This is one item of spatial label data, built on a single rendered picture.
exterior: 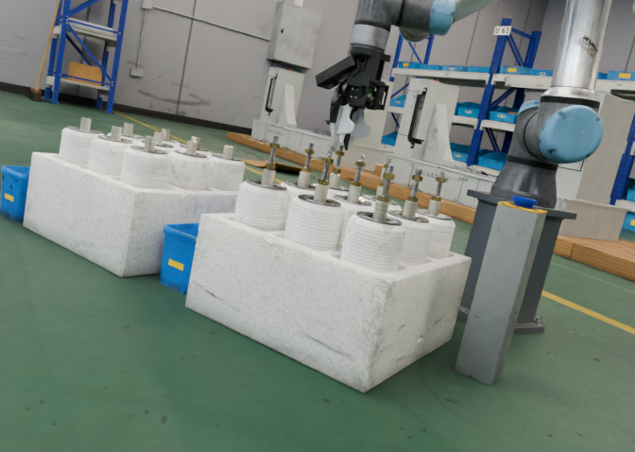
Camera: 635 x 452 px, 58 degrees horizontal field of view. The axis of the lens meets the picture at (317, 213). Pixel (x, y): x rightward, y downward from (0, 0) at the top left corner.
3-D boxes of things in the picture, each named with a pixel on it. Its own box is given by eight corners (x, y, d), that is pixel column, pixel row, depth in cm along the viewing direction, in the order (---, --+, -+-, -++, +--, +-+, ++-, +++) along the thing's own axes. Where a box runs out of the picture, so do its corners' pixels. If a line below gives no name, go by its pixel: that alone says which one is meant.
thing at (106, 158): (109, 213, 137) (120, 138, 134) (133, 223, 132) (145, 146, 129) (72, 213, 129) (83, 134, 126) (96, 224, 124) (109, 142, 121)
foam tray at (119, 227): (154, 221, 168) (163, 162, 165) (251, 262, 147) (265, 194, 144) (22, 226, 136) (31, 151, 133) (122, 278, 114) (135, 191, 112)
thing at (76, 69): (95, 85, 650) (98, 67, 647) (100, 86, 630) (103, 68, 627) (66, 79, 633) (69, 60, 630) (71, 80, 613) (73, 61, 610)
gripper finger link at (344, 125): (343, 149, 117) (356, 106, 117) (322, 144, 121) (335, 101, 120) (351, 152, 119) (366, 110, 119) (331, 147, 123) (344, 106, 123)
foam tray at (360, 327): (300, 281, 139) (316, 209, 137) (451, 339, 119) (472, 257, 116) (183, 306, 106) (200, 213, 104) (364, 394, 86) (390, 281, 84)
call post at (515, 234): (466, 360, 109) (507, 202, 104) (502, 375, 106) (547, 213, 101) (453, 370, 103) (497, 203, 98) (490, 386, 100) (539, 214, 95)
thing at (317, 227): (321, 295, 107) (342, 201, 104) (328, 314, 98) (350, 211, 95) (271, 286, 106) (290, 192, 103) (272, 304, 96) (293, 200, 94)
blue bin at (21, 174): (99, 211, 167) (105, 170, 165) (122, 220, 161) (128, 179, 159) (-8, 212, 143) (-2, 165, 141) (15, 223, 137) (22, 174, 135)
